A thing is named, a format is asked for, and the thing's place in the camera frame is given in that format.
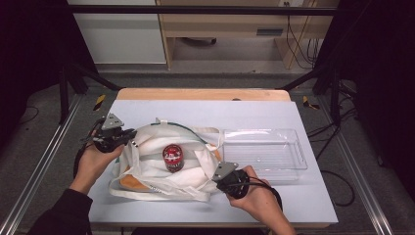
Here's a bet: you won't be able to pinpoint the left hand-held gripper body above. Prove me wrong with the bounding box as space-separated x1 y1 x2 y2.
82 113 126 154

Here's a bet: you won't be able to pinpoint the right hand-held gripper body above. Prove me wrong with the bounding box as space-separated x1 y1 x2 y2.
211 161 251 200

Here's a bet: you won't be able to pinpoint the white canvas tote bag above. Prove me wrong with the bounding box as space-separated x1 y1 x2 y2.
108 117 226 203

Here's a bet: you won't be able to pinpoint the clear plastic tray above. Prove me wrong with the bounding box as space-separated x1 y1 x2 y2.
221 127 308 182

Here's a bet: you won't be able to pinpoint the red can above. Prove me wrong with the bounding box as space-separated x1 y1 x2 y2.
161 143 184 173

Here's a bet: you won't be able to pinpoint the person's right hand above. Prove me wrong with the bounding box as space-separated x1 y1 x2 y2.
228 164 282 226

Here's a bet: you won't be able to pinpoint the person's left hand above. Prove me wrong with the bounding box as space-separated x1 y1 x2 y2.
69 145 125 195

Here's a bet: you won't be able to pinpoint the yellow black floor tape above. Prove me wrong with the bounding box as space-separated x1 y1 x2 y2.
93 94 107 112
301 95 321 111

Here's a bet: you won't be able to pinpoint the white table board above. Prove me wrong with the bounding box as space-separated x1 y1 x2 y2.
87 99 339 226

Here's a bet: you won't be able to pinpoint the white cabinet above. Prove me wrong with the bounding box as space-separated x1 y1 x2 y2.
67 0 167 65

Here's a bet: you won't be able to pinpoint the light wooden desk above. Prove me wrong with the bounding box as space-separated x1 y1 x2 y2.
156 0 339 71

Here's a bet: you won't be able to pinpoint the grey desk label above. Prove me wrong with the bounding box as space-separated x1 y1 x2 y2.
255 28 284 36

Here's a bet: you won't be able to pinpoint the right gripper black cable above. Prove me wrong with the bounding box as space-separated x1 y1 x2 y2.
228 180 283 212

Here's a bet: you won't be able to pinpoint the black frame stand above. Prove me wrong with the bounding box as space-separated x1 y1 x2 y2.
58 62 121 125
280 62 344 126

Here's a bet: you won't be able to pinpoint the aluminium floor rail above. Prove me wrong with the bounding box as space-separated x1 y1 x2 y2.
317 94 394 235
0 94 82 235

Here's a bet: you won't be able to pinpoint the black floor cables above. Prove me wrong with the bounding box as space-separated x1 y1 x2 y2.
306 107 358 208

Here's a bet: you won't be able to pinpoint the black frame crossbar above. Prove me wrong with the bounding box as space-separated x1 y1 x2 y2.
65 4 341 16

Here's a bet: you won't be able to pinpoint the hanging desk cables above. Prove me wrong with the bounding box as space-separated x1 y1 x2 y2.
285 1 322 70

